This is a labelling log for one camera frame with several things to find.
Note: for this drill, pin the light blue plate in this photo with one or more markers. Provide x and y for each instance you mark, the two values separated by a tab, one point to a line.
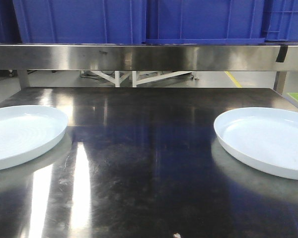
265	139
29	131

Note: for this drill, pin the blue crate, centre right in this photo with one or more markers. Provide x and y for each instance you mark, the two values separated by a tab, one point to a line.
204	22

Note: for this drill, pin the large blue plastic crate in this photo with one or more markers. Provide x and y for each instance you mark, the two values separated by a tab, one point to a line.
81	21

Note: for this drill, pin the black tape strip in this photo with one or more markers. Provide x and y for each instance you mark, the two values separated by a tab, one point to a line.
282	53

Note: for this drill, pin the blue ribbed crate, far right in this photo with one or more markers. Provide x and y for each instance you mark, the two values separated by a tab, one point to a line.
280	21

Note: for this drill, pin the blue crate, far left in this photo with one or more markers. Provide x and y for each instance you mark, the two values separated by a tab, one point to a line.
9	32

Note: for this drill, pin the white metal frame background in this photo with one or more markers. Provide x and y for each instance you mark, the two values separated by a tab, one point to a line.
136	77

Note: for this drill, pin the stainless steel shelf rail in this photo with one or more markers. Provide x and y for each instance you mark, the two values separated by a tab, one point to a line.
148	57

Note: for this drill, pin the steel shelf post left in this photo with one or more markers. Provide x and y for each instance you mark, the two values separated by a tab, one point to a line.
23	79

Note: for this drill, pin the steel shelf post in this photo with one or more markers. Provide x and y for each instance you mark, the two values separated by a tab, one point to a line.
280	81
23	79

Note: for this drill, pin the steel shelf post right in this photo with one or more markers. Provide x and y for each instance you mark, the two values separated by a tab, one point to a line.
280	81

